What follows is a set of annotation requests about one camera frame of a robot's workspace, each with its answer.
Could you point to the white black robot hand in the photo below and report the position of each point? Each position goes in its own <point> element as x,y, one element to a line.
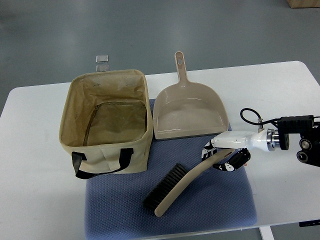
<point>242,142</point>

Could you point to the blue mesh mat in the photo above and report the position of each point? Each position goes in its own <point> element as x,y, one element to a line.
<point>214,200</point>

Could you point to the black table control panel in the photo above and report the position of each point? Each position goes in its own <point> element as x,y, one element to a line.
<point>309,223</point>

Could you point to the lower metal floor plate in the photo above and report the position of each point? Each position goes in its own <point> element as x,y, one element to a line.
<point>102,67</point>

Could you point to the beige hand broom black bristles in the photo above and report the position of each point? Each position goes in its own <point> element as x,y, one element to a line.
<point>176,181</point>

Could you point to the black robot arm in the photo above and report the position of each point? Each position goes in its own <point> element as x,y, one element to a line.
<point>304,128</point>

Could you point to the white table leg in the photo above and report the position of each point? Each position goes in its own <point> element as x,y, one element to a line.
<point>266,233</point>

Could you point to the beige fabric bag black handle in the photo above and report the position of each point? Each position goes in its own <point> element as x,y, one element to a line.
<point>107,124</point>

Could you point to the beige plastic dustpan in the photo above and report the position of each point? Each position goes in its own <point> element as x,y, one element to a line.
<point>188,109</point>

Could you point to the cardboard box corner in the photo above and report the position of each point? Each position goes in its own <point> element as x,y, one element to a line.
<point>297,4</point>

